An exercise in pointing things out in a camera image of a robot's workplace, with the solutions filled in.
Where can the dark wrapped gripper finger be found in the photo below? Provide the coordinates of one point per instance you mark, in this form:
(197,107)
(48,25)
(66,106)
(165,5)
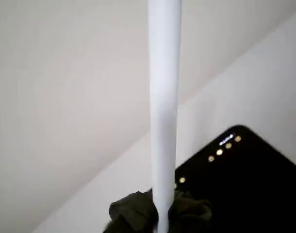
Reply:
(133,213)
(189,213)

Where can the black tablet with white circle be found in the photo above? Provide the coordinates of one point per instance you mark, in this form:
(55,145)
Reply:
(237,194)

